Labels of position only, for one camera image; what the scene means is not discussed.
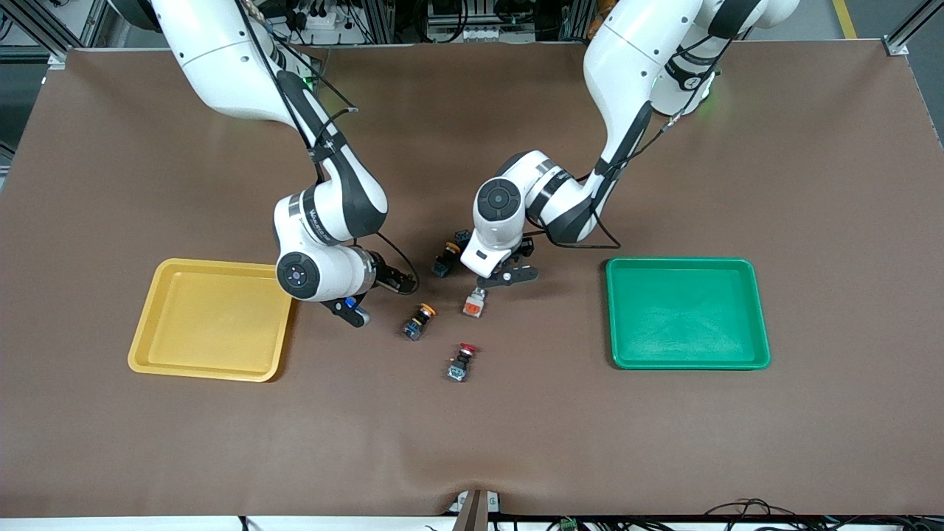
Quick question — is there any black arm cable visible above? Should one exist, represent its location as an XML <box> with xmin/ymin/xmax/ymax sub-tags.
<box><xmin>232</xmin><ymin>0</ymin><xmax>421</xmax><ymax>296</ymax></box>
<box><xmin>542</xmin><ymin>29</ymin><xmax>738</xmax><ymax>250</ymax></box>

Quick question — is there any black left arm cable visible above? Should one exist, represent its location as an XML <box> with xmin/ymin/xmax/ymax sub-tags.
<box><xmin>542</xmin><ymin>29</ymin><xmax>738</xmax><ymax>250</ymax></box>

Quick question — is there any brown table mat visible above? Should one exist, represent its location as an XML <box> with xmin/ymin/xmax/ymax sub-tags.
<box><xmin>0</xmin><ymin>41</ymin><xmax>944</xmax><ymax>518</ymax></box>

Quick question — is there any yellow mushroom push button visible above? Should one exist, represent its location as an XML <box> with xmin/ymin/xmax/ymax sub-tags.
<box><xmin>402</xmin><ymin>303</ymin><xmax>437</xmax><ymax>341</ymax></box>
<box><xmin>431</xmin><ymin>242</ymin><xmax>462</xmax><ymax>279</ymax></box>

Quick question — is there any black cable bundle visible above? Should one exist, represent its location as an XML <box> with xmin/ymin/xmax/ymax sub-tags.
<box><xmin>701</xmin><ymin>499</ymin><xmax>944</xmax><ymax>531</ymax></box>

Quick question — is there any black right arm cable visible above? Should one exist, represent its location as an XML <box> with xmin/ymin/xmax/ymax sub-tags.
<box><xmin>232</xmin><ymin>0</ymin><xmax>421</xmax><ymax>296</ymax></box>

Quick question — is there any green plastic tray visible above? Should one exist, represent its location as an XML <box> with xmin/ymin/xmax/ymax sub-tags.
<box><xmin>605</xmin><ymin>256</ymin><xmax>772</xmax><ymax>371</ymax></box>

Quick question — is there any metal table clamp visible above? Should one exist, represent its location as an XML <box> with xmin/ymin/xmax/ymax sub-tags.
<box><xmin>448</xmin><ymin>488</ymin><xmax>502</xmax><ymax>531</ymax></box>

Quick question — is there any yellow plastic tray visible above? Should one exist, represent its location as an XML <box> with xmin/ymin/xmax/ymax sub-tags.
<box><xmin>127</xmin><ymin>257</ymin><xmax>297</xmax><ymax>383</ymax></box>

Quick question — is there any white power strip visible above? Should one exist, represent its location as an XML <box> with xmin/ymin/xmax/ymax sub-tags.
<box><xmin>428</xmin><ymin>22</ymin><xmax>521</xmax><ymax>44</ymax></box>

